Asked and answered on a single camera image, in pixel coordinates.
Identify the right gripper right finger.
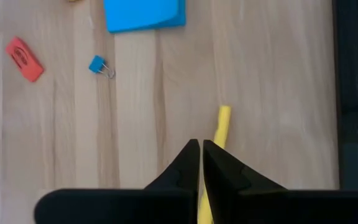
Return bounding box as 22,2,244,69
202,139,358,224

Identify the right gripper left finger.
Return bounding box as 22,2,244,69
34,139,201,224

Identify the yellow highlighter pen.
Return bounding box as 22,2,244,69
197,105,232,224

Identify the blue binder clip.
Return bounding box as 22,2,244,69
88,55,116,79

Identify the red eraser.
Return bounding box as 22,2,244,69
4,36,45,83

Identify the blue sticky note pad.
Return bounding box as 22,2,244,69
103,0,186,34

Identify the black metal table frame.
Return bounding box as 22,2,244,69
333,0,358,190

